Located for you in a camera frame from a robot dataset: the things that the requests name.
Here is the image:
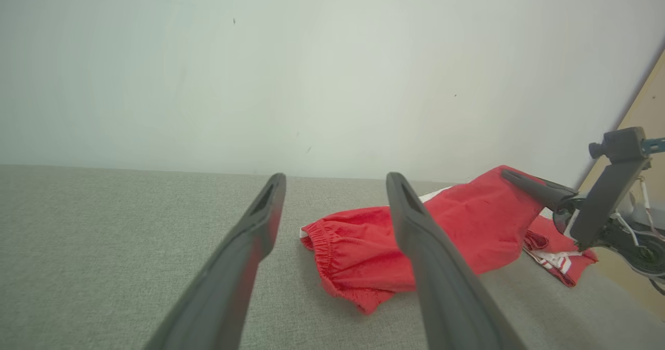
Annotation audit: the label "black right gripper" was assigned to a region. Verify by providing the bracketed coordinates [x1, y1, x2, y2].
[501, 168, 665, 280]

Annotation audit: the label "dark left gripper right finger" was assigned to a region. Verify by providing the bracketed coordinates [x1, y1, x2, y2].
[385, 172, 528, 350]

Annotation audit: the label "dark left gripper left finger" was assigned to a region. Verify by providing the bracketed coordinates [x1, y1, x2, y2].
[143, 172, 288, 350]

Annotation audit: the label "red white basketball jersey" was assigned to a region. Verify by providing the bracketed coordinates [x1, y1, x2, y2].
[522, 210, 599, 288]

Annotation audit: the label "red shorts with white trim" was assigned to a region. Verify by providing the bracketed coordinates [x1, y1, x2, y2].
[300, 166, 546, 315]

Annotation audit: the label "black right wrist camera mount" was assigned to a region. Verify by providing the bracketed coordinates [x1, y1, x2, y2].
[571, 127, 651, 251]

